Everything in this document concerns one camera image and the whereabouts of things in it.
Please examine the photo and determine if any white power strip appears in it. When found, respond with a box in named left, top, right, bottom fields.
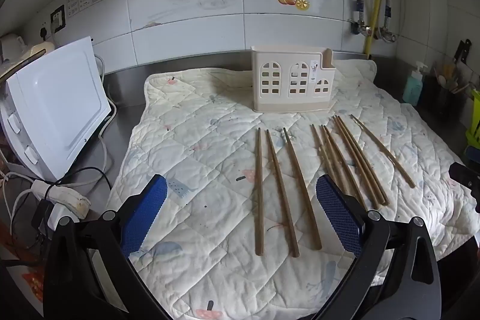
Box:
left=32, top=178, right=91, bottom=220

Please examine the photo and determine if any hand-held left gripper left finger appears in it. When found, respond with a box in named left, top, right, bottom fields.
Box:
left=42, top=174, right=168, bottom=320

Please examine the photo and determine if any metal pipe valve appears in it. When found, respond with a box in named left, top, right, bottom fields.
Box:
left=376, top=26, right=398, bottom=44

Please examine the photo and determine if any metal valve with red knob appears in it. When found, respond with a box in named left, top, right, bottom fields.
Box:
left=350, top=19, right=376, bottom=39

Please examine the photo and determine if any white microwave oven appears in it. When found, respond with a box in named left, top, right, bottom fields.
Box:
left=0, top=36, right=113, bottom=182

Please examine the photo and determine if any green plastic rack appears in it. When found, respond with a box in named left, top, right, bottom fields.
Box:
left=465, top=89, right=480, bottom=149

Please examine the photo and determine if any white printed quilted mat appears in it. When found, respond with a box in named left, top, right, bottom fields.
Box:
left=106, top=59, right=480, bottom=320

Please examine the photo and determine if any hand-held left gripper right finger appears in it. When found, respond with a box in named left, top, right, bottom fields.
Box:
left=316, top=175, right=441, bottom=320

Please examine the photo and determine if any utensil pot with spoons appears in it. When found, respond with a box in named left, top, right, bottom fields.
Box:
left=424, top=61, right=474, bottom=118

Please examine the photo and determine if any black handled knife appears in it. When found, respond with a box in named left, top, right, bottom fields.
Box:
left=453, top=39, right=473, bottom=64

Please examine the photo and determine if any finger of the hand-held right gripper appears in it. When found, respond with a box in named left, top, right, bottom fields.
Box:
left=448, top=162, right=480, bottom=190

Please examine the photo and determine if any teal soap pump bottle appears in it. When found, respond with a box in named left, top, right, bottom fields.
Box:
left=402, top=61, right=428, bottom=106

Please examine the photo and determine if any brown wooden chopstick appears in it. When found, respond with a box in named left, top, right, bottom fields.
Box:
left=319, top=124, right=351, bottom=195
left=323, top=125, right=370, bottom=212
left=254, top=127, right=265, bottom=256
left=310, top=124, right=340, bottom=182
left=337, top=115, right=390, bottom=204
left=282, top=127, right=323, bottom=250
left=265, top=129, right=300, bottom=258
left=350, top=114, right=417, bottom=189
left=332, top=116, right=381, bottom=210

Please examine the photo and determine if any beige plastic utensil holder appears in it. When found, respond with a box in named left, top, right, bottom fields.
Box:
left=250, top=46, right=335, bottom=114

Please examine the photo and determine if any beige electric kettle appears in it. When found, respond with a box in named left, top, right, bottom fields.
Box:
left=0, top=33, right=55, bottom=79

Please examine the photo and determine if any black wall socket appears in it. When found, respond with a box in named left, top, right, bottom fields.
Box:
left=50, top=4, right=67, bottom=34

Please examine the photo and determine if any white power cable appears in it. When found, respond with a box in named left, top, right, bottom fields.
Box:
left=94, top=54, right=118, bottom=129

